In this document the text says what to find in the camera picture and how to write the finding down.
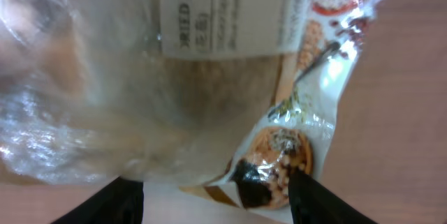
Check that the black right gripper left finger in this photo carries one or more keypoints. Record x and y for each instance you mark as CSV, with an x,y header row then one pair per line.
x,y
120,202

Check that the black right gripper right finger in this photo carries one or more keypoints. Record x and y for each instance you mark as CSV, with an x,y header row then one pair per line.
x,y
312,203

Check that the brown white snack bag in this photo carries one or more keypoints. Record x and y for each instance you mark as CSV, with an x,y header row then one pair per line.
x,y
222,99

